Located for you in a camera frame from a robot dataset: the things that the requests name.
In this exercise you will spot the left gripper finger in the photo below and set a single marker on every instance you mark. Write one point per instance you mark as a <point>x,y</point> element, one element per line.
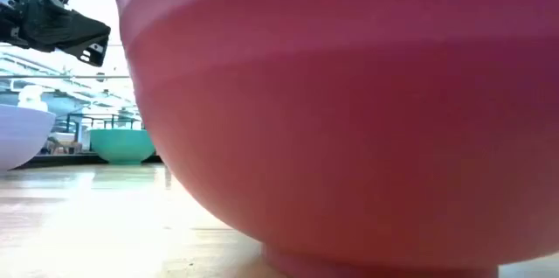
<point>65,29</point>

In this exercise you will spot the lavender bowl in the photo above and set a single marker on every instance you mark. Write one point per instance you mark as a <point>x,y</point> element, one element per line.
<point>22,138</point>

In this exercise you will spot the teal bowl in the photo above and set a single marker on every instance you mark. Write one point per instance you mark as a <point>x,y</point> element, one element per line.
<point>122,147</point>

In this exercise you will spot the magenta bowl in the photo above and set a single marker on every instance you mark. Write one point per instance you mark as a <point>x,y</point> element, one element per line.
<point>349,116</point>

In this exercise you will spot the white robot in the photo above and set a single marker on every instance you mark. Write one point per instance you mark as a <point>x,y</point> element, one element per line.
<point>31,96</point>

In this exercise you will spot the black metal rack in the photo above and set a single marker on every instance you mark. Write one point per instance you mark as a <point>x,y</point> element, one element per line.
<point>79,131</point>

